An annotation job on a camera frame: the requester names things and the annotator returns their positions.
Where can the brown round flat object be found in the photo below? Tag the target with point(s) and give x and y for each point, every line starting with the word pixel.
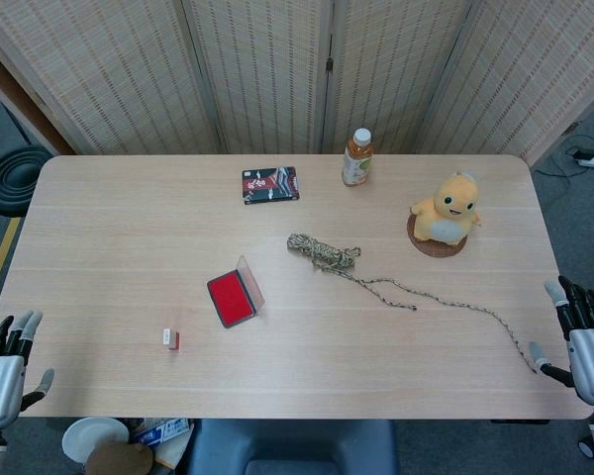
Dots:
pixel 121 460

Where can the white bowl under table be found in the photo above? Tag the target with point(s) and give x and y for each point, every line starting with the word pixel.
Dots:
pixel 91 435

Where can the bamboo folding screen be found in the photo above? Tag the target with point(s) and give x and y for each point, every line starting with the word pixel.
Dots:
pixel 257 74

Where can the orange tea bottle white cap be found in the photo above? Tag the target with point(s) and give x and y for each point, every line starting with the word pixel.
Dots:
pixel 358 161

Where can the blue white printed box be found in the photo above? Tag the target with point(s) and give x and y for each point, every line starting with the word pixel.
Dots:
pixel 161 430

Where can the yellow plush dinosaur toy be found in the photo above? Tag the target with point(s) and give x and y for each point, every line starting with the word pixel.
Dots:
pixel 448 208

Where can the black table frame bar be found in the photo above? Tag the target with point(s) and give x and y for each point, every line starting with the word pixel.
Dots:
pixel 520 421

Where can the black red card box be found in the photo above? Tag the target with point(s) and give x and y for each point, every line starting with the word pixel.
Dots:
pixel 269 184

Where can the dark blue chair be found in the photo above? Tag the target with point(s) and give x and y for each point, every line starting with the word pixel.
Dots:
pixel 292 445

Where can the black white caster wheel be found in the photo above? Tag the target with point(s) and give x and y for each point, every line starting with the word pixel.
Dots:
pixel 585 446

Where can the red ink pad case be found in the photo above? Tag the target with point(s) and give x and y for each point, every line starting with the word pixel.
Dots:
pixel 230 299

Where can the small red white stamp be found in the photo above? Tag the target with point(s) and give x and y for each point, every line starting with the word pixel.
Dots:
pixel 170 339

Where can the round brown cork coaster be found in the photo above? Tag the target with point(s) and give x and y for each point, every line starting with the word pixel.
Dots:
pixel 438 249

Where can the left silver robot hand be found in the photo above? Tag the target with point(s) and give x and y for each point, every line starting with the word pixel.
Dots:
pixel 2 386

